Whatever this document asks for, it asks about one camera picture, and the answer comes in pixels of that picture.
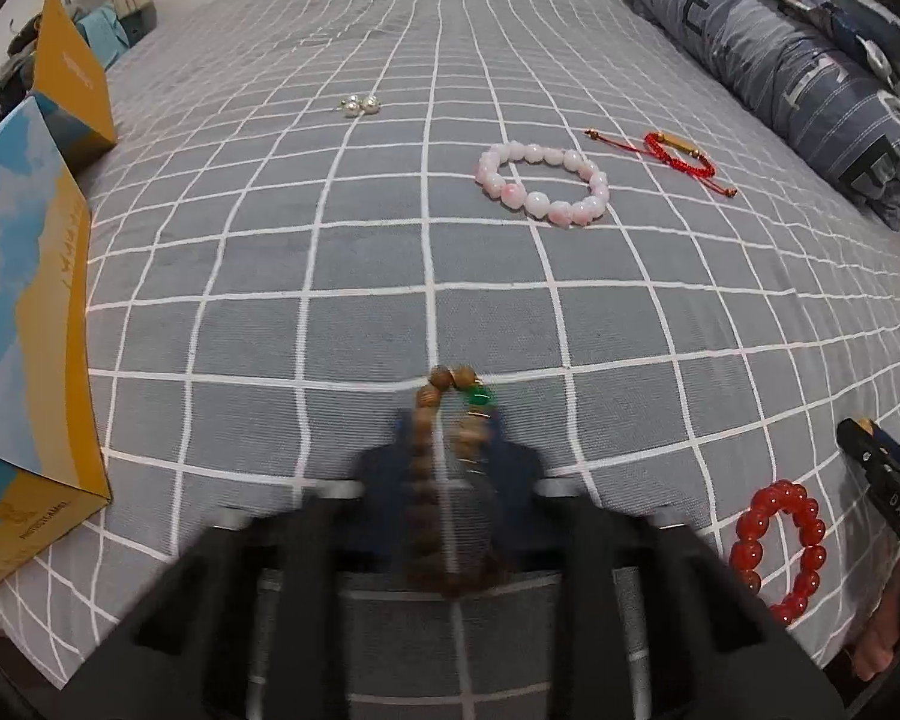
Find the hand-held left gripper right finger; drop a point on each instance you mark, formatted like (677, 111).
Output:
(495, 442)

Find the person's right hand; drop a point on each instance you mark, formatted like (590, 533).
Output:
(881, 637)

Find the light blue cloth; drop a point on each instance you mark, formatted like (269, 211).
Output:
(101, 30)

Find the grey striped pillow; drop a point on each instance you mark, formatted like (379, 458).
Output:
(780, 67)

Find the blue patterned pillow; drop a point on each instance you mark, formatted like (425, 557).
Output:
(862, 7)

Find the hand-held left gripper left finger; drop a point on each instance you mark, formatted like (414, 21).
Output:
(409, 439)

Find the grey checked bed sheet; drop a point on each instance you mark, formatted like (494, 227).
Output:
(345, 277)

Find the white pearl earrings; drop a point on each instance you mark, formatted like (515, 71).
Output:
(352, 106)

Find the blue yellow cardboard box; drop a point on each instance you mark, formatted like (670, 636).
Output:
(22, 315)

